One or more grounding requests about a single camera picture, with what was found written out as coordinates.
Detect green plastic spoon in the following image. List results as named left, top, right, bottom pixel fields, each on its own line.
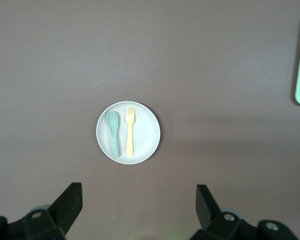
left=105, top=110, right=121, bottom=158

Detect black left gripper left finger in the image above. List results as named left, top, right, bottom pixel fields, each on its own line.
left=0, top=182, right=84, bottom=240

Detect round pale plate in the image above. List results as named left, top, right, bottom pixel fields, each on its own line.
left=96, top=100, right=161, bottom=165

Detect yellow plastic fork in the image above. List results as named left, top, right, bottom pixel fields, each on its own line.
left=125, top=106, right=136, bottom=157

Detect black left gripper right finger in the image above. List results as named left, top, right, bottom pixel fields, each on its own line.
left=189, top=184, right=300, bottom=240

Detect brown table mat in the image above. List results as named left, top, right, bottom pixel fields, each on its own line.
left=0, top=0, right=300, bottom=240

